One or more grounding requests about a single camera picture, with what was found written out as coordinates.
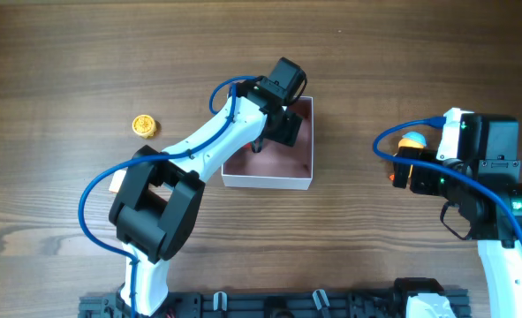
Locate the yellow duck toy blue hat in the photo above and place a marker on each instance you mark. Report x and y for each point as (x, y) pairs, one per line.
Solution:
(409, 140)

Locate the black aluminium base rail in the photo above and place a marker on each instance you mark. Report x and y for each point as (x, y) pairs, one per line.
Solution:
(407, 297)

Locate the white cardboard box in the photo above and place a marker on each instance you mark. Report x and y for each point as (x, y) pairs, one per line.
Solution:
(277, 166)

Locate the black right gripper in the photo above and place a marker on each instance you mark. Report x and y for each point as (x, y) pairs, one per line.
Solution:
(419, 181)

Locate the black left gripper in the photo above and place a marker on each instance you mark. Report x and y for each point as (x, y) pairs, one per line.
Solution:
(290, 130)

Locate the yellow round toy wheel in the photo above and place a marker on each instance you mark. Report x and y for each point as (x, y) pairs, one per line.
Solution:
(144, 126)

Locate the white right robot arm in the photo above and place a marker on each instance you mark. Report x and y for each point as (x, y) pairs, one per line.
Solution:
(476, 169)

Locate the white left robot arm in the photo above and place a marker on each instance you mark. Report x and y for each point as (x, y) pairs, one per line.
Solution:
(157, 204)

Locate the multicoloured puzzle cube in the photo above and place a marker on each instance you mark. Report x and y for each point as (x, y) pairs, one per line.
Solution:
(117, 180)

